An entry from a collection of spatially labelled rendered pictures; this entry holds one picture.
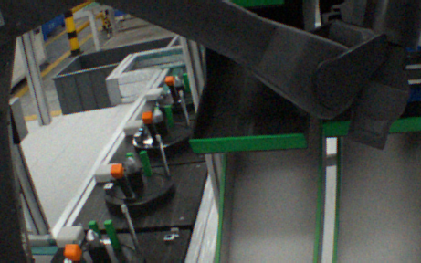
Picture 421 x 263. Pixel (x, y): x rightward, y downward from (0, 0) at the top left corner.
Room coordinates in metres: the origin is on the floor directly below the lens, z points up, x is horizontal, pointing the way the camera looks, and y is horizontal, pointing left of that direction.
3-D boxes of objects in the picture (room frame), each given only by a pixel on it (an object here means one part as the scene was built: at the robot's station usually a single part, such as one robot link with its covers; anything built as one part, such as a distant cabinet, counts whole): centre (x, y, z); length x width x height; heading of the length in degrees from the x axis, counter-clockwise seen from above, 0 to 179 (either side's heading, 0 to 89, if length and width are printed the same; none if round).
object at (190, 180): (0.95, 0.15, 1.01); 0.24 x 0.24 x 0.13; 79
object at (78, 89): (2.83, 0.40, 0.73); 0.62 x 0.42 x 0.23; 79
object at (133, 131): (1.19, 0.11, 1.01); 0.24 x 0.24 x 0.13; 79
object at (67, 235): (0.81, 0.28, 0.97); 0.05 x 0.05 x 0.04; 79
